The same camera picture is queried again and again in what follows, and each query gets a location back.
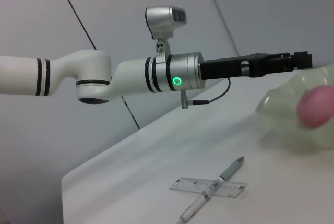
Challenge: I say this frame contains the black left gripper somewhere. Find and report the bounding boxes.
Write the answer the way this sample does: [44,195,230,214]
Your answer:
[199,51,313,81]

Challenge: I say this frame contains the pink peach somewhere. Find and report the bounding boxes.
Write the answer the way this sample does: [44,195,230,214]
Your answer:
[297,85,334,130]

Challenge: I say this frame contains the green glass fruit plate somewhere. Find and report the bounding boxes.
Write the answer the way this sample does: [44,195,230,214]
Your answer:
[254,63,334,154]

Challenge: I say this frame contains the grey pen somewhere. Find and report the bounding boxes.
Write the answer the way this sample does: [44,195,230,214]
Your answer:
[178,156,245,224]

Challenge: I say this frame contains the transparent plastic ruler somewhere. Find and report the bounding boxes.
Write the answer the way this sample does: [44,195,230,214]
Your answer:
[168,177,248,200]

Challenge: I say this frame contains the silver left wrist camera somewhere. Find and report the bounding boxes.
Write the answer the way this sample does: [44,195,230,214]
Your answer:
[145,6,187,57]

